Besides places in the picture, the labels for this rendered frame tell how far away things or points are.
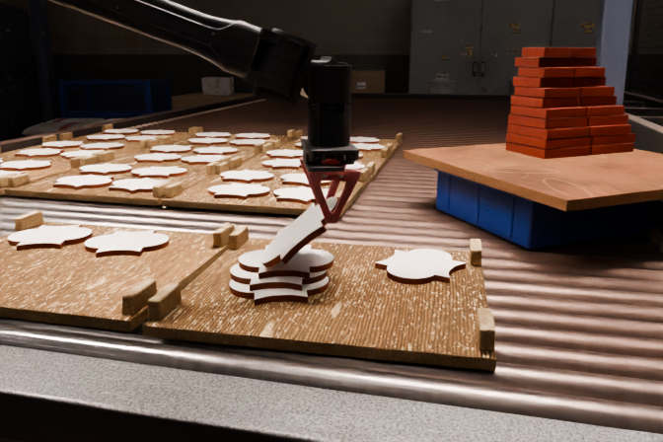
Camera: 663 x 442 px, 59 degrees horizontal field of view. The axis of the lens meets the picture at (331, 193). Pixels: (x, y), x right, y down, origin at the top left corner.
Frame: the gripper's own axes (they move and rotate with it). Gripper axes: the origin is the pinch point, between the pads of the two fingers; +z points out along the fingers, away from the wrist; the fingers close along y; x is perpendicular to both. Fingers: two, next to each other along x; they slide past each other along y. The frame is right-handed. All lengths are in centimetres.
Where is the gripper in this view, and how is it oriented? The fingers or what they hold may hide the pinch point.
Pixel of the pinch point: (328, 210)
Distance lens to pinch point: 79.9
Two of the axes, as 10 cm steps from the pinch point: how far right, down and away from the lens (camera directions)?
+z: -0.2, 9.7, 2.3
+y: 1.5, 2.3, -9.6
